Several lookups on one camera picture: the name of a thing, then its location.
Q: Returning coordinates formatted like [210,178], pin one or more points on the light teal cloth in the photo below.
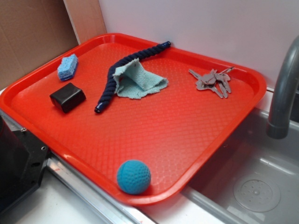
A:
[134,82]

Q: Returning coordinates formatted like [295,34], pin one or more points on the blue dimpled ball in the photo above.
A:
[133,177]

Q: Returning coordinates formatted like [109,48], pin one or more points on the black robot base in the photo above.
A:
[23,158]

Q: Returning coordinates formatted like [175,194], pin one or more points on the grey faucet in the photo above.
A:
[285,101]

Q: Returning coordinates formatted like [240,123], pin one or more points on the red plastic tray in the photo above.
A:
[174,132]

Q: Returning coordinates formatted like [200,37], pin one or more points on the blue sponge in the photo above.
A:
[67,68]

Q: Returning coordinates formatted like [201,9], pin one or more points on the grey sink basin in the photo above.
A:
[251,178]

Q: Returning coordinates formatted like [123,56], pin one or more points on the brown cardboard panel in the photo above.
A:
[33,32]

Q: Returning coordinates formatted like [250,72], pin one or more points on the black rectangular block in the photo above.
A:
[67,98]

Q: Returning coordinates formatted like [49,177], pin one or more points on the bunch of silver keys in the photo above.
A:
[217,82]

